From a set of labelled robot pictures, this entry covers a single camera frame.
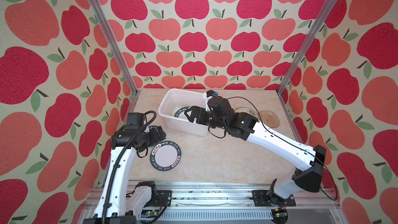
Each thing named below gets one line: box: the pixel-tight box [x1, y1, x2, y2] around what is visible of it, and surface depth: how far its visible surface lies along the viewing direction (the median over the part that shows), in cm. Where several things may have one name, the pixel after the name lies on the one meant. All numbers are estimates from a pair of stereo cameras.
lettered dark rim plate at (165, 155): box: [149, 140, 182, 172], surface depth 90 cm
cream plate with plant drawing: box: [234, 106, 260, 121], surface depth 109 cm
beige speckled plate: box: [258, 109, 281, 129], surface depth 107 cm
